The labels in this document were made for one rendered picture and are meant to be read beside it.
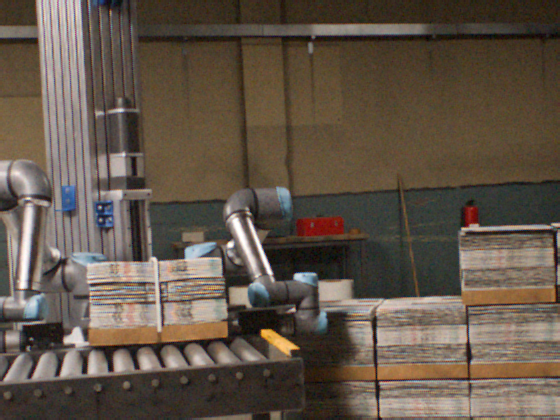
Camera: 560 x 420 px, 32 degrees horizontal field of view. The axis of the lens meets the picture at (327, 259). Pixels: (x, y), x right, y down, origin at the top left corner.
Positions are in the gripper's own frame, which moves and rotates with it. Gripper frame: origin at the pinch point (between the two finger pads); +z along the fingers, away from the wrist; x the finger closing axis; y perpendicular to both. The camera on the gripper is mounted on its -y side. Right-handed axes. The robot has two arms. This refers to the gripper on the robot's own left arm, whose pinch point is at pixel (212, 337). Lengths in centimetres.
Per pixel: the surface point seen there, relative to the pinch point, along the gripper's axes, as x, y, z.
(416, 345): 3, -7, -63
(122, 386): 67, -7, 29
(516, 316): 15, 0, -92
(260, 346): 17.7, -3.0, -11.5
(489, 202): -658, 94, -372
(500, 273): 15, 14, -88
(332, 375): -8.4, -15.3, -38.3
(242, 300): -610, 9, -98
